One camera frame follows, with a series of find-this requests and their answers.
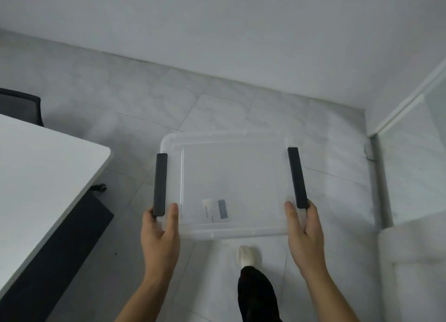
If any person's right hand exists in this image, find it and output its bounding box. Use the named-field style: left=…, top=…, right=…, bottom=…
left=284, top=199, right=327, bottom=281

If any person's left hand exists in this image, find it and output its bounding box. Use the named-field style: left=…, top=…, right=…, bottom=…
left=140, top=202, right=182, bottom=280

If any clear plastic box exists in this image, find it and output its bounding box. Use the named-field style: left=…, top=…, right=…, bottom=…
left=153, top=130, right=309, bottom=242

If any person's right forearm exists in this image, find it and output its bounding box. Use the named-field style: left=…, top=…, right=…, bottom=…
left=300, top=270, right=360, bottom=322

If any person's left forearm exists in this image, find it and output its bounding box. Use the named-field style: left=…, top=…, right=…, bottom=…
left=114, top=274, right=175, bottom=322

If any person's white shoe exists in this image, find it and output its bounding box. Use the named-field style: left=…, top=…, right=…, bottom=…
left=237, top=245, right=262, bottom=268

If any person's black trouser leg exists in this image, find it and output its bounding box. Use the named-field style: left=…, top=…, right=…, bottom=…
left=237, top=266, right=283, bottom=322

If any metal door hinge fixture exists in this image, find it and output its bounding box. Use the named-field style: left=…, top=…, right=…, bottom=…
left=363, top=142, right=379, bottom=163

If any black table side panel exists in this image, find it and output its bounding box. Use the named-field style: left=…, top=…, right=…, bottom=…
left=0, top=192, right=115, bottom=322

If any glass door with white frame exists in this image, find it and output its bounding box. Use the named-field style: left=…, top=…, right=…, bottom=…
left=369, top=58, right=446, bottom=229

